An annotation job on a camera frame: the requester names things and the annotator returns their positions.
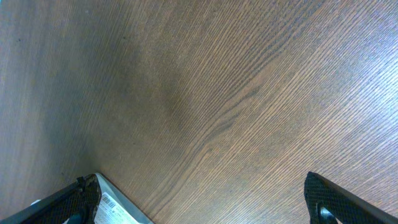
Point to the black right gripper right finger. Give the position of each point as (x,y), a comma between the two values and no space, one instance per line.
(330,203)

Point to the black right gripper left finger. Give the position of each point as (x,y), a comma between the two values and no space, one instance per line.
(76,203)

